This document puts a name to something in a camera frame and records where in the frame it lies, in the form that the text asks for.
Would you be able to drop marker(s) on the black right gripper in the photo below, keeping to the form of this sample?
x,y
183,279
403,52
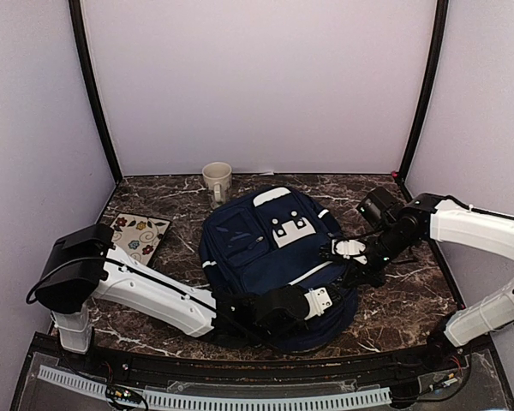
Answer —
x,y
363,275

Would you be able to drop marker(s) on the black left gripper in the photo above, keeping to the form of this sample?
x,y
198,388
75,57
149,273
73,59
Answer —
x,y
296,333

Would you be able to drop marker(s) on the navy blue student backpack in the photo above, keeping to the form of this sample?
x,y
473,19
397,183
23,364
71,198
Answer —
x,y
268,239

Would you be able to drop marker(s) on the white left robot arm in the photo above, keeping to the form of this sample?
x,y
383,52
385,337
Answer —
x,y
87,264

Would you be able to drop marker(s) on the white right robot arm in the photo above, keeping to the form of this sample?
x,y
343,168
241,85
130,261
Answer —
x,y
440,219

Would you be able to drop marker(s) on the cream seashell mug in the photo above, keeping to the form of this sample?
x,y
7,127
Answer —
x,y
217,177

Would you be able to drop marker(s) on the black front table rail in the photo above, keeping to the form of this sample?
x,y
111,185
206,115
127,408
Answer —
x,y
129,366

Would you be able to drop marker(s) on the white cable duct strip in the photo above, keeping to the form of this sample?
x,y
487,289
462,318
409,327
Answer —
x,y
152,399

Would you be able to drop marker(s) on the black right frame post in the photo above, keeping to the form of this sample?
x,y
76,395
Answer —
x,y
433,56

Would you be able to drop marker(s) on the black frame post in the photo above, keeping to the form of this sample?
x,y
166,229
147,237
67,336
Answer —
x,y
85,61
433,56

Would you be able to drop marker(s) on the black left frame post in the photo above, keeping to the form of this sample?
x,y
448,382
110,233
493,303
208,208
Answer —
x,y
85,61

